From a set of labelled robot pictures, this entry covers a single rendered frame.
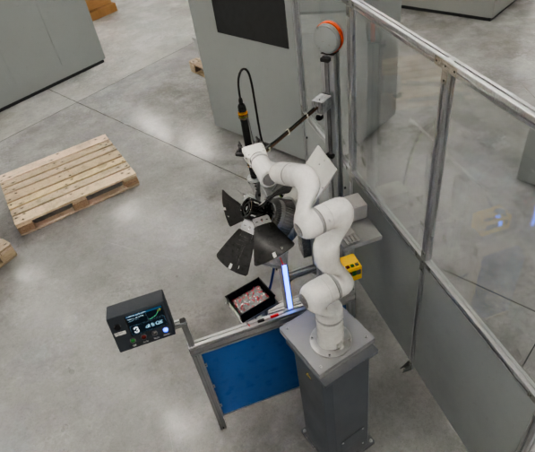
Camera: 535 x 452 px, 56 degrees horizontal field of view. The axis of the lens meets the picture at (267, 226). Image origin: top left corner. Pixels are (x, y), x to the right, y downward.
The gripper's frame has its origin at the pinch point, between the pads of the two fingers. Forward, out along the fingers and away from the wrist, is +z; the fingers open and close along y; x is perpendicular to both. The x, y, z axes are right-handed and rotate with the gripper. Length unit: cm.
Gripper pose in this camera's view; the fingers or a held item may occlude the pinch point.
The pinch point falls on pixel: (248, 143)
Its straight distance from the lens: 233.5
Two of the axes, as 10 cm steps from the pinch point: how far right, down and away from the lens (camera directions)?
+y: 9.4, -3.0, 1.5
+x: -1.3, -7.4, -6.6
